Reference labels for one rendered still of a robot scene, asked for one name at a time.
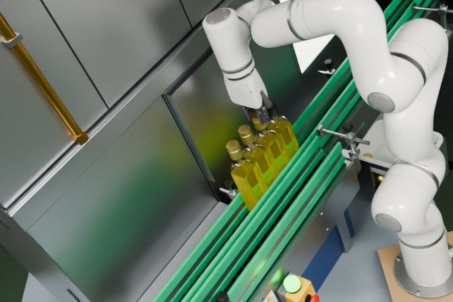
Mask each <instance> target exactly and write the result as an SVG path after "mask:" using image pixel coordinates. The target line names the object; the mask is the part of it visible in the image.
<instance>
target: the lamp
mask: <svg viewBox="0 0 453 302"><path fill-rule="evenodd" d="M284 287H285V290H286V291H287V292H288V293H290V294H295V293H298V292H299V291H300V290H301V281H300V280H299V278H298V277H297V276H294V275H290V276H287V277H286V278H285V280H284Z"/></svg>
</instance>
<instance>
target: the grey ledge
mask: <svg viewBox="0 0 453 302"><path fill-rule="evenodd" d="M227 206H228V204H225V203H222V202H219V203H217V205H216V206H215V207H214V208H213V210H212V211H211V212H210V213H209V215H207V217H206V218H205V219H204V221H203V222H202V223H201V225H200V226H199V227H198V228H197V229H196V230H195V232H194V233H193V234H192V236H191V237H190V238H189V239H188V240H187V241H186V243H185V244H184V245H183V247H182V248H181V249H180V250H179V251H178V252H177V254H176V255H175V256H174V258H173V259H172V260H171V261H170V262H169V264H168V265H167V266H166V268H165V269H164V270H163V271H162V272H161V273H160V275H159V276H158V277H157V279H156V280H155V281H154V282H153V283H152V284H151V286H150V287H149V288H148V290H147V291H146V292H145V293H144V294H143V295H142V297H141V298H140V299H139V301H138V302H151V301H152V300H153V299H154V298H155V296H156V295H157V294H158V293H159V291H160V290H161V289H162V287H163V286H164V285H165V284H166V283H167V281H168V280H169V279H170V277H171V276H172V275H173V274H174V273H175V271H176V270H177V269H178V267H179V266H180V265H181V264H182V263H183V261H184V260H185V259H186V257H187V256H188V255H189V254H190V253H191V251H192V250H193V249H194V247H195V246H196V245H197V244H198V243H199V242H200V240H201V239H202V237H203V236H204V235H205V234H206V233H207V232H208V230H209V229H210V227H211V226H212V225H213V224H214V223H215V222H216V220H217V219H218V218H219V216H220V215H221V214H222V213H223V212H224V210H225V209H226V208H227Z"/></svg>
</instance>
